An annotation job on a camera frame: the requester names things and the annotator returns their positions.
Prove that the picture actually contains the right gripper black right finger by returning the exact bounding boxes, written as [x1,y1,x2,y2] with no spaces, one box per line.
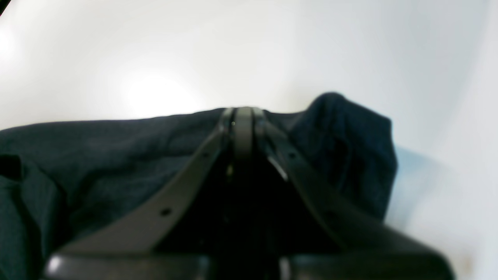
[253,108,455,280]

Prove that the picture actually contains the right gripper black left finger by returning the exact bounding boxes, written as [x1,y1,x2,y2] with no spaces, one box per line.
[43,107,254,280]

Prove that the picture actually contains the black long-sleeve T-shirt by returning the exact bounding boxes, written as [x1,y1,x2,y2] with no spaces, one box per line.
[0,93,397,280]

